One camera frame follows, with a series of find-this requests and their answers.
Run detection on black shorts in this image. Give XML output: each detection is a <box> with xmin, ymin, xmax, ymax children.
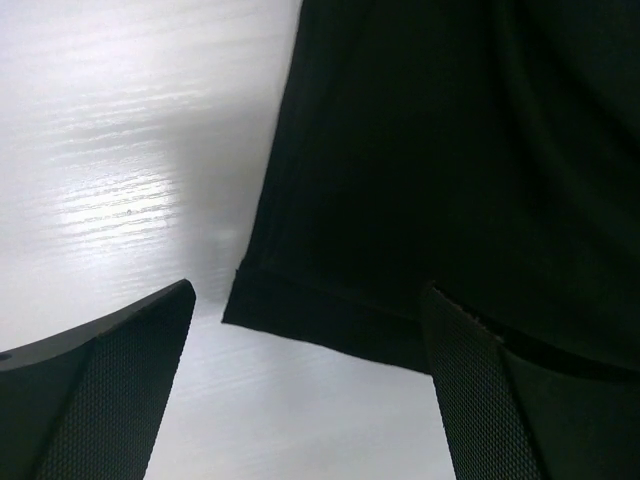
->
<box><xmin>223</xmin><ymin>1</ymin><xmax>639</xmax><ymax>373</ymax></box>

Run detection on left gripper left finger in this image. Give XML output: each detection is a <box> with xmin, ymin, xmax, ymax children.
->
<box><xmin>1</xmin><ymin>279</ymin><xmax>195</xmax><ymax>480</ymax></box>

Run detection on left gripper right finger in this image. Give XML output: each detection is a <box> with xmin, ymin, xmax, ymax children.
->
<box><xmin>421</xmin><ymin>286</ymin><xmax>639</xmax><ymax>479</ymax></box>

